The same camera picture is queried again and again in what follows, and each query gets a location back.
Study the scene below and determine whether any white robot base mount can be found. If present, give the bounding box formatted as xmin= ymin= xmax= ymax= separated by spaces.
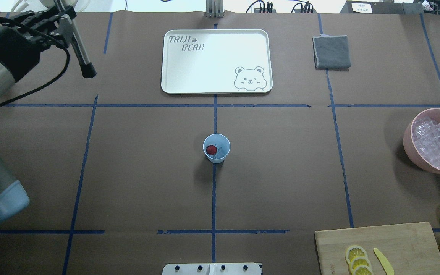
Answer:
xmin=162 ymin=262 xmax=263 ymax=275

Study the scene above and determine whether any light blue plastic cup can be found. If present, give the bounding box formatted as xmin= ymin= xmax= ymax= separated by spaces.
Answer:
xmin=202 ymin=133 xmax=231 ymax=164

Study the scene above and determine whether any grey folded cloth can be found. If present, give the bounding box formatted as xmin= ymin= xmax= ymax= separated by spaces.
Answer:
xmin=312 ymin=34 xmax=352 ymax=69

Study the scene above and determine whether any ice cube in cup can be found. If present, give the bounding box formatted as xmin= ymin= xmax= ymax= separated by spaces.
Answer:
xmin=214 ymin=146 xmax=229 ymax=159

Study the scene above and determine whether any yellow plastic knife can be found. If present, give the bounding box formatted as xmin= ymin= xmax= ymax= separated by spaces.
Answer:
xmin=373 ymin=248 xmax=395 ymax=275

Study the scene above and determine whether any cream bear serving tray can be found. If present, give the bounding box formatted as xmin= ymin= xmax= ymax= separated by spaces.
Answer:
xmin=161 ymin=29 xmax=273 ymax=95

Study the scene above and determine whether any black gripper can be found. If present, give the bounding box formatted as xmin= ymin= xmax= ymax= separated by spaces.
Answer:
xmin=0 ymin=8 xmax=77 ymax=83

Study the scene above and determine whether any pink bowl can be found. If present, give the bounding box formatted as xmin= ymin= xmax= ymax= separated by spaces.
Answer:
xmin=403 ymin=108 xmax=440 ymax=174

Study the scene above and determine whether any wooden cutting board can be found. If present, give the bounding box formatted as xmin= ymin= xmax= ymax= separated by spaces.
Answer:
xmin=314 ymin=222 xmax=440 ymax=275

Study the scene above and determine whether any brown box with label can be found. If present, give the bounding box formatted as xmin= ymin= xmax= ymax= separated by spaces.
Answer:
xmin=340 ymin=0 xmax=404 ymax=15

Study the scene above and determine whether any white toaster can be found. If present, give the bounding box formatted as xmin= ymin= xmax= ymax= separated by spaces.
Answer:
xmin=40 ymin=0 xmax=78 ymax=8

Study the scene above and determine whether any clear ice cubes pile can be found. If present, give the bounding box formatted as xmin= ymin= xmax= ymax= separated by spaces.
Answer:
xmin=412 ymin=116 xmax=440 ymax=169

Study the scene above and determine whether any lemon slice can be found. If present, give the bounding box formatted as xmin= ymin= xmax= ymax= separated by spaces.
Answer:
xmin=345 ymin=245 xmax=368 ymax=264
xmin=349 ymin=256 xmax=372 ymax=273
xmin=351 ymin=265 xmax=374 ymax=275

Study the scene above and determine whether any red strawberry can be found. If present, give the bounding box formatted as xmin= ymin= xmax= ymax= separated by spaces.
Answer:
xmin=205 ymin=145 xmax=218 ymax=155

